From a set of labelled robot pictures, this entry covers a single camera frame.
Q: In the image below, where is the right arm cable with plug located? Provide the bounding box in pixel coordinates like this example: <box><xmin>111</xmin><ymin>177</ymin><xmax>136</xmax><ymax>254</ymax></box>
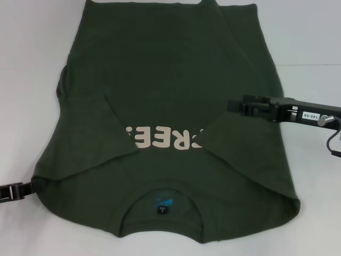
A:
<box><xmin>318</xmin><ymin>114</ymin><xmax>341</xmax><ymax>158</ymax></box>

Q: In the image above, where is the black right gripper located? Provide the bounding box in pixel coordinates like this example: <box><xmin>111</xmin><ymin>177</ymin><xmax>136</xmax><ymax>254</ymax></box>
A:
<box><xmin>225</xmin><ymin>93</ymin><xmax>341</xmax><ymax>128</ymax></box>

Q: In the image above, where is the dark green printed T-shirt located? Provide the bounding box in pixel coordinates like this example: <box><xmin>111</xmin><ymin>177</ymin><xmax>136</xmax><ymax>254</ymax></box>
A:
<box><xmin>33</xmin><ymin>0</ymin><xmax>302</xmax><ymax>237</ymax></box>

